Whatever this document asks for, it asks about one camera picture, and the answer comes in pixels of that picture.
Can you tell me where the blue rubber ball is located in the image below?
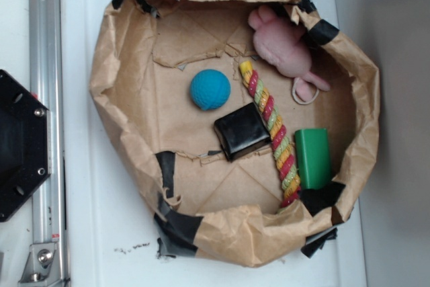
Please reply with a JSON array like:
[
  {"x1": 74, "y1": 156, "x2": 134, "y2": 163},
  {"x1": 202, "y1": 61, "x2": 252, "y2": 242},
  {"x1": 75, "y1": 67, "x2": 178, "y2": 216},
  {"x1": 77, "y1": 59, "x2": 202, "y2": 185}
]
[{"x1": 189, "y1": 69, "x2": 231, "y2": 111}]

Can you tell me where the green rectangular block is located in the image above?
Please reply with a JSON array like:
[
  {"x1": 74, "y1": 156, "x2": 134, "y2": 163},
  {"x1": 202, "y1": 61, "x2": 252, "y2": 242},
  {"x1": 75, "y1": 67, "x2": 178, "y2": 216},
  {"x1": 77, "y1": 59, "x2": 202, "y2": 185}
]
[{"x1": 294, "y1": 128, "x2": 333, "y2": 190}]

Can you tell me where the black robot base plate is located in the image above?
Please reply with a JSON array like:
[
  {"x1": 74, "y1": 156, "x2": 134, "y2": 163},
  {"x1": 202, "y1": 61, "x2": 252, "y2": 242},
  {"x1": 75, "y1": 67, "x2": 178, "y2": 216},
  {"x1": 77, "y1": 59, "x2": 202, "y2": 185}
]
[{"x1": 1, "y1": 70, "x2": 50, "y2": 222}]

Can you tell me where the multicolour twisted rope toy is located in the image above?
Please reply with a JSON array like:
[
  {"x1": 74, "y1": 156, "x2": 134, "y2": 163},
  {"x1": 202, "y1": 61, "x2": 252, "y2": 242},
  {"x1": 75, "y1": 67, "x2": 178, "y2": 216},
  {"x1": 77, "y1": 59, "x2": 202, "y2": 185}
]
[{"x1": 239, "y1": 60, "x2": 301, "y2": 212}]

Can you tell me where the pink plush bunny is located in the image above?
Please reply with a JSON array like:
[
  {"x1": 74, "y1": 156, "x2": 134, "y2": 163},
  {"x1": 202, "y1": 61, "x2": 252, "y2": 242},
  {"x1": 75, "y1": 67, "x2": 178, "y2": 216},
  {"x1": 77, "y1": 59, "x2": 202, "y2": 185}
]
[{"x1": 248, "y1": 5, "x2": 331, "y2": 105}]

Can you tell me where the brown paper bag bin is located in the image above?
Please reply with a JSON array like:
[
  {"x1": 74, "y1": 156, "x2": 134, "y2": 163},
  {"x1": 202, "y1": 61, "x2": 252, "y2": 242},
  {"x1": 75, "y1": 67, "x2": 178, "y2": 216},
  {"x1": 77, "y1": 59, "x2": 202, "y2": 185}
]
[{"x1": 89, "y1": 0, "x2": 380, "y2": 267}]

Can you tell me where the aluminium extrusion rail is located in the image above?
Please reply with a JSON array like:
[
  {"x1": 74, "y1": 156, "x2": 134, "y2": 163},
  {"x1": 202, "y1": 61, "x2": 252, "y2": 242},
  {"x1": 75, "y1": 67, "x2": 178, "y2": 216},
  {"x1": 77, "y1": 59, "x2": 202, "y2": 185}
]
[{"x1": 30, "y1": 0, "x2": 70, "y2": 286}]

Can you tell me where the black box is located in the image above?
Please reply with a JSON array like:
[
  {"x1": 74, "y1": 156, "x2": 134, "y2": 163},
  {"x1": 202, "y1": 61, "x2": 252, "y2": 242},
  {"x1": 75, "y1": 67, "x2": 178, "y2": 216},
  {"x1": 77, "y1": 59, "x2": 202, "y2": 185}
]
[{"x1": 214, "y1": 103, "x2": 271, "y2": 162}]

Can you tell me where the metal corner bracket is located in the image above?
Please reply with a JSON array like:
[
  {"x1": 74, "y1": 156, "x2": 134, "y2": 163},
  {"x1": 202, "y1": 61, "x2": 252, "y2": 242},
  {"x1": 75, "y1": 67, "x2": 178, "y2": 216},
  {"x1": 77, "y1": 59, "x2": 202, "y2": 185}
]
[{"x1": 17, "y1": 242, "x2": 59, "y2": 286}]

